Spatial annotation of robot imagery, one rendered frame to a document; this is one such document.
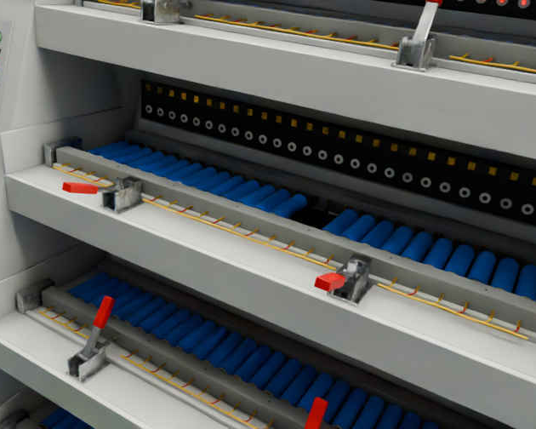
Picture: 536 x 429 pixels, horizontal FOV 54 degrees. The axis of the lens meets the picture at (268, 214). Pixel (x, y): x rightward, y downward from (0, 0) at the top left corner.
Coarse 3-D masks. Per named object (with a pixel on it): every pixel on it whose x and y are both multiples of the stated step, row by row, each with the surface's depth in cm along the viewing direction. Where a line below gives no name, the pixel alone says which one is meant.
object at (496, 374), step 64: (64, 128) 67; (64, 192) 59; (384, 192) 59; (128, 256) 55; (192, 256) 51; (256, 256) 50; (320, 320) 45; (384, 320) 43; (448, 320) 43; (448, 384) 41; (512, 384) 38
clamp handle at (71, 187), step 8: (64, 184) 50; (72, 184) 50; (80, 184) 51; (88, 184) 53; (120, 184) 56; (72, 192) 50; (80, 192) 51; (88, 192) 52; (96, 192) 53; (112, 192) 55
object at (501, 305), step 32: (64, 160) 64; (96, 160) 62; (160, 192) 58; (192, 192) 56; (256, 224) 53; (288, 224) 51; (384, 256) 47; (384, 288) 46; (416, 288) 45; (448, 288) 44; (480, 288) 44; (512, 320) 43
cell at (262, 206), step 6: (276, 192) 60; (282, 192) 60; (288, 192) 60; (270, 198) 58; (276, 198) 58; (282, 198) 59; (288, 198) 60; (258, 204) 56; (264, 204) 56; (270, 204) 57; (276, 204) 58; (264, 210) 56; (270, 210) 57
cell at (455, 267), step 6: (462, 246) 52; (468, 246) 52; (456, 252) 51; (462, 252) 50; (468, 252) 51; (474, 252) 52; (456, 258) 49; (462, 258) 49; (468, 258) 50; (450, 264) 48; (456, 264) 48; (462, 264) 48; (468, 264) 49; (444, 270) 48; (450, 270) 47; (456, 270) 47; (462, 270) 48; (462, 276) 47
